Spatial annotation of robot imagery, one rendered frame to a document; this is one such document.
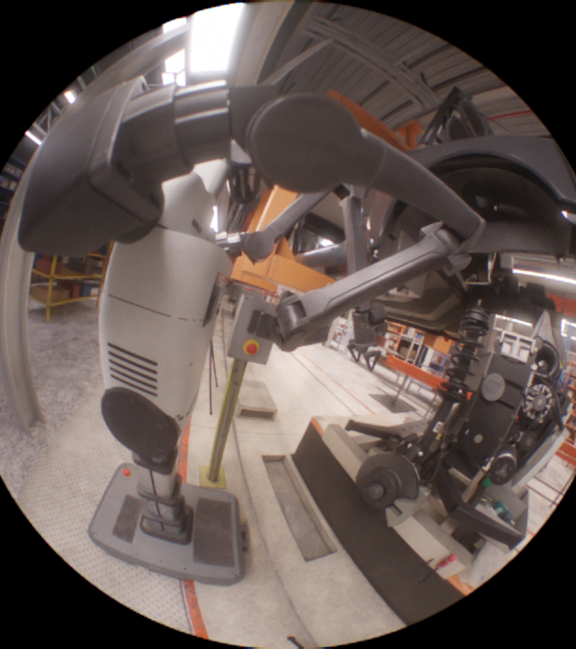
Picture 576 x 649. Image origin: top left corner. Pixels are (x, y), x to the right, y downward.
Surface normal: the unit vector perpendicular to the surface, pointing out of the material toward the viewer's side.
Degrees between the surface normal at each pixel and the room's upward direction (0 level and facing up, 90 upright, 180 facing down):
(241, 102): 131
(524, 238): 90
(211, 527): 0
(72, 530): 0
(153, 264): 90
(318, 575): 0
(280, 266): 90
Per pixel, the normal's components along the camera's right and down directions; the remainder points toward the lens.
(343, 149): 0.28, 0.84
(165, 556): 0.32, -0.94
